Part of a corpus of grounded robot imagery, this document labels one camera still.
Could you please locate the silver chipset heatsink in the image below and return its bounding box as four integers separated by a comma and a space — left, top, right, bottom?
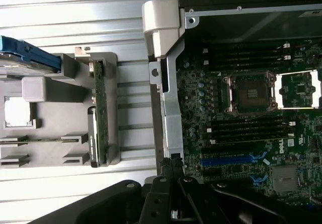
273, 166, 299, 187

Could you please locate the green RAM stick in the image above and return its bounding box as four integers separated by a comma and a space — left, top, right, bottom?
0, 138, 63, 143

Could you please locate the hard disk in blue caddy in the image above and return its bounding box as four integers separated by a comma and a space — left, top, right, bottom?
0, 36, 62, 84

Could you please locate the black RAM slot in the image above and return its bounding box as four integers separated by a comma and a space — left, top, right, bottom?
210, 136, 290, 144
210, 123, 290, 130
210, 116, 290, 123
207, 57, 286, 64
210, 129, 290, 137
207, 63, 286, 70
207, 51, 286, 58
207, 45, 286, 52

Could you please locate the blue expansion slot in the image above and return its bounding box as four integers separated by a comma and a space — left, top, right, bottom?
201, 157, 252, 166

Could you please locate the silver socket cover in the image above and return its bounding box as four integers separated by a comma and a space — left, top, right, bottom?
275, 69, 321, 109

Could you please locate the beige case corner fixture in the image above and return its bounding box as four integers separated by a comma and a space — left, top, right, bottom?
141, 0, 186, 58

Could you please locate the black open PC case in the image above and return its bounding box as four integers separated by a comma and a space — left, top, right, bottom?
148, 0, 322, 209

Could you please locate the CPU socket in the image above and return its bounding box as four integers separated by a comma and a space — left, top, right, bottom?
222, 71, 276, 114

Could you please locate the grey plastic parts rack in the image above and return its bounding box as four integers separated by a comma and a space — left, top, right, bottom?
0, 52, 120, 168

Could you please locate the green Dell motherboard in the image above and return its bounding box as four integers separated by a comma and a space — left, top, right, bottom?
176, 39, 322, 207

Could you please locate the short black expansion slot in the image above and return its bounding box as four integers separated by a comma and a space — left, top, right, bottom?
202, 168, 222, 177

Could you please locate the silver CPU chip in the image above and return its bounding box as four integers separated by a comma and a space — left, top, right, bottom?
5, 97, 32, 126

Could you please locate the long black expansion slot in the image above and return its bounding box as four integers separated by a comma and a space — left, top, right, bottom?
201, 146, 255, 156

